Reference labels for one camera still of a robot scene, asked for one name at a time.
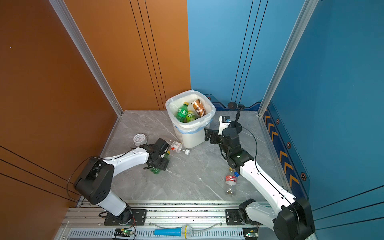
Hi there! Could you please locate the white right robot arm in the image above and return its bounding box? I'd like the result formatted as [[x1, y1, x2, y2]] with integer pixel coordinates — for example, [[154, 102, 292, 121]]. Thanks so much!
[[205, 128, 316, 240]]

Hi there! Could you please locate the aluminium frame post left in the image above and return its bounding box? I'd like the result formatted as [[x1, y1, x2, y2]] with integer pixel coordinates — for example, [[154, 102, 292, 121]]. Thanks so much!
[[49, 0, 123, 117]]

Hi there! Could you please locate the yellow-green tea bottle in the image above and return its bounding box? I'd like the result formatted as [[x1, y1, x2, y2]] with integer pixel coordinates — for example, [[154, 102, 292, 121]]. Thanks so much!
[[186, 111, 197, 123]]

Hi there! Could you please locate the white plastic waste bin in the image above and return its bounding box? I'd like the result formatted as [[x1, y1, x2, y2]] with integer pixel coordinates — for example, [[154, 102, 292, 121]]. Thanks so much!
[[166, 90, 216, 149]]

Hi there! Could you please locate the brown coffee bottle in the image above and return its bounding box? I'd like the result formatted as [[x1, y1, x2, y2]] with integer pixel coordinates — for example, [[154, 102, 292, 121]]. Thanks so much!
[[192, 99, 207, 118]]

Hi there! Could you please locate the aluminium frame post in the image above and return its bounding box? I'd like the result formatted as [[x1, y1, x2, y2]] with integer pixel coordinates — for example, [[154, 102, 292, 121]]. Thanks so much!
[[258, 0, 319, 117], [49, 0, 123, 117]]

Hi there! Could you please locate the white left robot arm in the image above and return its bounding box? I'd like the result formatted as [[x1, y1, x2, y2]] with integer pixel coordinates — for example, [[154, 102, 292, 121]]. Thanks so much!
[[74, 138, 170, 224]]

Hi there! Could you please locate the black desk microphone stand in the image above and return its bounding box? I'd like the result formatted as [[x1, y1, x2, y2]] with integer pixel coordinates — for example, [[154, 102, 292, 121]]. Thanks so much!
[[228, 102, 246, 123]]

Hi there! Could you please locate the red-label yellow-cap bottle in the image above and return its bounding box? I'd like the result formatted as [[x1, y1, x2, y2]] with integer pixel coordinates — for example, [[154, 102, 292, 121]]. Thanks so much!
[[225, 168, 239, 196]]

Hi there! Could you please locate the left green circuit board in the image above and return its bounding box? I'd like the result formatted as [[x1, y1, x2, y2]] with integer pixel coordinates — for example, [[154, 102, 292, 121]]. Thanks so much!
[[114, 228, 135, 239]]

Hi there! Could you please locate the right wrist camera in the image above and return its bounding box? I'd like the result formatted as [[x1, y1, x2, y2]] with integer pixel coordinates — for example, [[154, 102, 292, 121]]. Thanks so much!
[[218, 116, 231, 136]]

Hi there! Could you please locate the green bottle diagonal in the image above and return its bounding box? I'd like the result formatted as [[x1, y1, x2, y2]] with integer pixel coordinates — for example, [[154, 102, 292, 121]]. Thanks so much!
[[151, 151, 170, 175]]

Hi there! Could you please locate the blue microphone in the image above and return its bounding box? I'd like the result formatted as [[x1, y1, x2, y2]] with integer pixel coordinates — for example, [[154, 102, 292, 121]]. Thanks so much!
[[154, 225, 193, 240]]

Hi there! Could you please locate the clear crushed red-white bottle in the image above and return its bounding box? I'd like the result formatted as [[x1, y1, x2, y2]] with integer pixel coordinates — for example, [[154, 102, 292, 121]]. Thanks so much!
[[168, 140, 191, 155]]

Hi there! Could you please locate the green circuit board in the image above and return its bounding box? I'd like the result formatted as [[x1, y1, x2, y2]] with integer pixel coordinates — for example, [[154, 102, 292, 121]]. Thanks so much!
[[242, 228, 259, 240], [114, 228, 135, 239]]

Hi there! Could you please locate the right green circuit board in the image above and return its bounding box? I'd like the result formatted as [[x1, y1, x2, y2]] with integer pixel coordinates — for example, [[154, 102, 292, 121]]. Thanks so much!
[[242, 228, 259, 240]]

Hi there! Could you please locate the aluminium frame post right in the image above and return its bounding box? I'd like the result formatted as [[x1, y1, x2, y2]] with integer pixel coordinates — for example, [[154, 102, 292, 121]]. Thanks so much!
[[258, 0, 319, 117]]

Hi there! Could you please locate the white alarm clock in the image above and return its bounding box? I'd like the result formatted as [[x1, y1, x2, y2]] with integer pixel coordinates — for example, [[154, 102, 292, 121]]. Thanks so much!
[[133, 133, 148, 147]]

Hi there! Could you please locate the green sprite bottle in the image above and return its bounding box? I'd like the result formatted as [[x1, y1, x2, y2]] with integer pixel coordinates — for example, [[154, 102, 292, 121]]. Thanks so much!
[[176, 102, 189, 123]]

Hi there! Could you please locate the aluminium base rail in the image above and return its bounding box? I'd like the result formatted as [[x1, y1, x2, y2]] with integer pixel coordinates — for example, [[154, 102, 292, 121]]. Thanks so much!
[[55, 201, 277, 240]]

